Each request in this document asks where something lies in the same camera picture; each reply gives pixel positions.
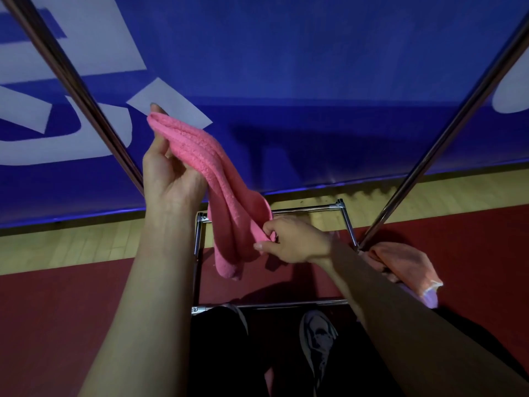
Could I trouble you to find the person's left hand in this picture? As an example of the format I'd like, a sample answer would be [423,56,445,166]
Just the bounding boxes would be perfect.
[142,103,208,212]

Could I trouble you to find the person's right hand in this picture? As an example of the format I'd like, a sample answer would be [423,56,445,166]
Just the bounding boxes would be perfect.
[252,215,334,267]

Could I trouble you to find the pink towel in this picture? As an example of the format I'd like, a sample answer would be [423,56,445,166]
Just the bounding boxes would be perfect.
[147,112,277,282]

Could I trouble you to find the orange patterned towel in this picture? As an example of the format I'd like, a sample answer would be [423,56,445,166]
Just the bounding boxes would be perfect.
[359,242,444,298]

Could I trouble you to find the metal drying rack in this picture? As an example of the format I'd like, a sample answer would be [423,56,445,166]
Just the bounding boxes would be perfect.
[0,0,529,317]

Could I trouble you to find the purple towel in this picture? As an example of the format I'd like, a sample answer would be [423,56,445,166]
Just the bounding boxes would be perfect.
[398,283,439,310]

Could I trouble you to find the person's right forearm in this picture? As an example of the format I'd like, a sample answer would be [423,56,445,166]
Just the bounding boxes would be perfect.
[318,243,529,397]

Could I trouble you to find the person's left forearm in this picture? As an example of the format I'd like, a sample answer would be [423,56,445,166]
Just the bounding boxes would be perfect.
[78,202,204,397]

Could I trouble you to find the person's left grey shoe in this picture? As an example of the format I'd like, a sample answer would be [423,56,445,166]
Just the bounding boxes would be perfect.
[219,303,249,336]

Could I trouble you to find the person's grey shoe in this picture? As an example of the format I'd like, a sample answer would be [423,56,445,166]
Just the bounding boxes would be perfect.
[299,309,339,397]
[219,303,249,336]

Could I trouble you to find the person's right grey shoe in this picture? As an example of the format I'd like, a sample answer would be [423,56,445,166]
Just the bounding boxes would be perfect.
[299,309,339,397]

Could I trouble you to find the person's black trousers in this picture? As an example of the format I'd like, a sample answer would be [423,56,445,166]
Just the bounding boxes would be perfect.
[188,303,529,397]

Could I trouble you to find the blue banner with white print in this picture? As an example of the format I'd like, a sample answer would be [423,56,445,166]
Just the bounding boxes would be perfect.
[0,0,529,230]

